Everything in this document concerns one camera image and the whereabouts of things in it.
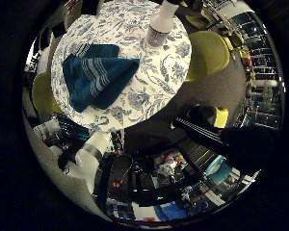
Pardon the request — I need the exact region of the teal box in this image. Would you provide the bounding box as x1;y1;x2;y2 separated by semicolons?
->
205;155;233;186

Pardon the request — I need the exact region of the white spray bottle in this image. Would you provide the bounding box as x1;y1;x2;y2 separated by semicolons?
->
144;0;181;48

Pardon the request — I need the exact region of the yellow-green round chair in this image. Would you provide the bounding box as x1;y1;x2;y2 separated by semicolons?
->
184;30;231;83
31;72;64;117

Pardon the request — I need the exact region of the black stand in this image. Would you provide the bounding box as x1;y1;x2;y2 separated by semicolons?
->
172;105;280;174

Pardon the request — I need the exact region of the blue sheet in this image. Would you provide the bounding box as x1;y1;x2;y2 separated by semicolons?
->
154;201;189;222

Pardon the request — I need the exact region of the yellow foam block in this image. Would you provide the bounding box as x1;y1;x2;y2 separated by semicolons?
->
213;107;230;129

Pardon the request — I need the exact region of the blue striped cloth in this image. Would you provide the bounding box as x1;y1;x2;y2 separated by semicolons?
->
61;43;141;114

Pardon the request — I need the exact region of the blue floral white tablecloth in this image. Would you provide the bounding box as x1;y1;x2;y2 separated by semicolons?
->
50;0;193;133

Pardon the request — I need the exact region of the metal storage shelf rack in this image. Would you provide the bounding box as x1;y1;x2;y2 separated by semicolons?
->
231;11;286;131

